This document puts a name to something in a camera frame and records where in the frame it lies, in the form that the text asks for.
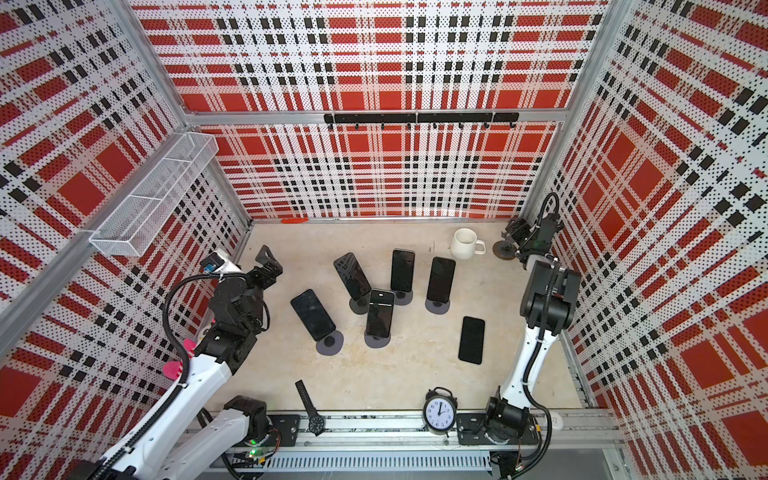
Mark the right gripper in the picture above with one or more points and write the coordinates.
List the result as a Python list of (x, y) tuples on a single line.
[(519, 232)]

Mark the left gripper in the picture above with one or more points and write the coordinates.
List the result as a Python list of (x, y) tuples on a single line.
[(269, 263)]

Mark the black phone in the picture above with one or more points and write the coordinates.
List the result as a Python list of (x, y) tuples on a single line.
[(352, 276), (471, 344), (441, 279), (313, 315)]

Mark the purple phone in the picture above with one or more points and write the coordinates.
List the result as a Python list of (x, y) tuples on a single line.
[(380, 313)]

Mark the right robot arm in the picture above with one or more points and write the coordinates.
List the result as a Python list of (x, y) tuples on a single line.
[(548, 307)]

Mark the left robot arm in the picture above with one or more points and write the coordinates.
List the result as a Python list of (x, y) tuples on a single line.
[(180, 408)]

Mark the grey stand far left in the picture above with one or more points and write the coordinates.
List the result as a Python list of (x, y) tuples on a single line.
[(331, 344)]

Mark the grey stand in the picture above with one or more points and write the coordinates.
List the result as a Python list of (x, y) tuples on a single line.
[(331, 344), (360, 306), (402, 298)]

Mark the grey stand back left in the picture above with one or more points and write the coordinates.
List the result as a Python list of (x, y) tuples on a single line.
[(360, 306)]

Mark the green phone back centre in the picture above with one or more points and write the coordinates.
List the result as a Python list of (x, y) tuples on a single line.
[(402, 270)]

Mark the grey stand back centre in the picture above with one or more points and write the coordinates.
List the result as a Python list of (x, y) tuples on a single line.
[(402, 298)]

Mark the white ceramic mug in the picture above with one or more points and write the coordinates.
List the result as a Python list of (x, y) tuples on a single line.
[(465, 244)]

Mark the red marker pen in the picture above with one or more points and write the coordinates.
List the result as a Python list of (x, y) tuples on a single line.
[(294, 221)]

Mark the pink white plush toy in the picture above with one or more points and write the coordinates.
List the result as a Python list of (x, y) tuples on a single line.
[(173, 369)]

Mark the black wrist watch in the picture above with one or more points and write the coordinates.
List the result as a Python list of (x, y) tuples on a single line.
[(316, 422)]

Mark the black alarm clock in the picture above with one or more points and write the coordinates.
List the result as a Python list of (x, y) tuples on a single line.
[(439, 411)]

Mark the black hook rail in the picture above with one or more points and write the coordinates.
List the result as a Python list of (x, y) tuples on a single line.
[(421, 118)]

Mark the white wire mesh basket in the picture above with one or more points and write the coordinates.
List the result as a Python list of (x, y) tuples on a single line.
[(135, 223)]

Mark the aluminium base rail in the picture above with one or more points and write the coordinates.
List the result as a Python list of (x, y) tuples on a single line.
[(370, 441)]

